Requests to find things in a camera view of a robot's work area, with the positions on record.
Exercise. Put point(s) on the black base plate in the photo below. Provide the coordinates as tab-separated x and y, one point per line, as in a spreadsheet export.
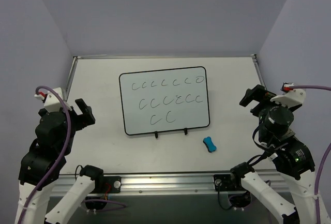
224	182
108	184

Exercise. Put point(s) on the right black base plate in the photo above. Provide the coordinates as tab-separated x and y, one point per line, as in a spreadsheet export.
224	182

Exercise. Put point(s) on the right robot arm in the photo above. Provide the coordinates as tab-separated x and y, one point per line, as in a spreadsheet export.
291	158

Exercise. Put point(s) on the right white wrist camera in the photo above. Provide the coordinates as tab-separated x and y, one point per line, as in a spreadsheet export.
291	98

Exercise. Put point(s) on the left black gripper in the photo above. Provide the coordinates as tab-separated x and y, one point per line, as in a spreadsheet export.
82	114

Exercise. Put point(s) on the white whiteboard black frame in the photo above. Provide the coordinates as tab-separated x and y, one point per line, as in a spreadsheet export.
164	100

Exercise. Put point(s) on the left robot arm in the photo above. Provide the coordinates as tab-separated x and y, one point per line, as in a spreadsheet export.
41	166

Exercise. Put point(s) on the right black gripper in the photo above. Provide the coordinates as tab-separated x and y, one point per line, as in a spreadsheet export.
257	101

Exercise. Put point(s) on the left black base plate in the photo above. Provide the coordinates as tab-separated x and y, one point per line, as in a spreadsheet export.
108	184

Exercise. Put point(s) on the blue bone-shaped eraser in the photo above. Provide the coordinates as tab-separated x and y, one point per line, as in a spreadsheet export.
209	144

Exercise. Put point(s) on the aluminium left side rail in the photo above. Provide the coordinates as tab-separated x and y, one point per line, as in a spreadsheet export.
71	75

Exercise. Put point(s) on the aluminium right side rail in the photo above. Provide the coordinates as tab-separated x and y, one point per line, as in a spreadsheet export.
256	64

